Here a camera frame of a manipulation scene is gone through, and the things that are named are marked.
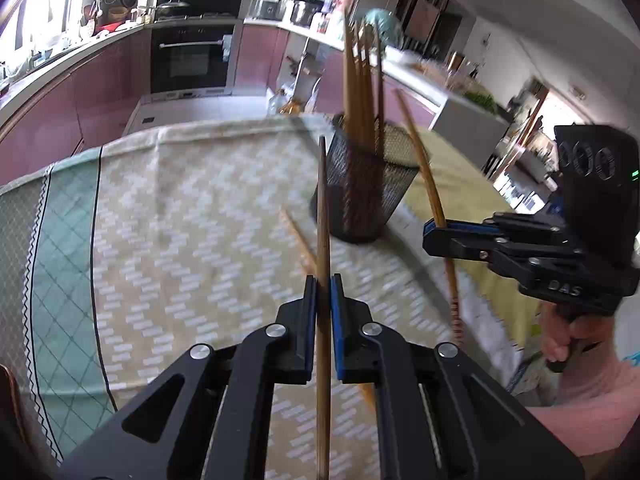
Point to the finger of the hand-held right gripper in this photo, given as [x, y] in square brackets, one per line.
[460, 246]
[465, 226]

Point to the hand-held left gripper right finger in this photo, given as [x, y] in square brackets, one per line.
[337, 320]

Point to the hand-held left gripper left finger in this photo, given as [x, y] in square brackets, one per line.
[311, 310]

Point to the red-tipped bamboo chopstick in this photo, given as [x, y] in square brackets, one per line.
[323, 240]
[425, 160]
[300, 240]

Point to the black mesh pen holder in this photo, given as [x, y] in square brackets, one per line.
[390, 175]

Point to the bunch of wooden chopsticks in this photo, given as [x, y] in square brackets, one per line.
[352, 85]

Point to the person's right forearm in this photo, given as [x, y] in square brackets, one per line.
[600, 400]

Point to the person's right hand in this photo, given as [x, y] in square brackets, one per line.
[585, 332]

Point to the patchwork printed tablecloth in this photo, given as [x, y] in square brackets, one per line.
[200, 260]

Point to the green leafy vegetables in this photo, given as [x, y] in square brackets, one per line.
[480, 99]

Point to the clear food container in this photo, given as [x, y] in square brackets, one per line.
[432, 65]

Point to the white bowl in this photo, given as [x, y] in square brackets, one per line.
[400, 56]

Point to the yellow cooking oil bottle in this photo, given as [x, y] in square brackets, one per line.
[292, 106]

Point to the teal covered appliance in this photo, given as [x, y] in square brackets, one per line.
[385, 22]

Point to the pink kettle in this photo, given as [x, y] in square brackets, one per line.
[345, 4]

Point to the pink base cabinet run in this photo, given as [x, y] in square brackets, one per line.
[75, 95]
[260, 55]

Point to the steel stock pot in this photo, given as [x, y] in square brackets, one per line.
[305, 12]

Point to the black built-in oven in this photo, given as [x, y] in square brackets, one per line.
[192, 60]

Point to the silver rice cooker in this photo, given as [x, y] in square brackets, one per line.
[266, 9]

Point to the black wok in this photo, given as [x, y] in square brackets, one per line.
[172, 7]

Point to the kitchen window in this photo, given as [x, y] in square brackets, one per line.
[25, 5]

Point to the framed wall picture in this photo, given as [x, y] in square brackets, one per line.
[424, 19]

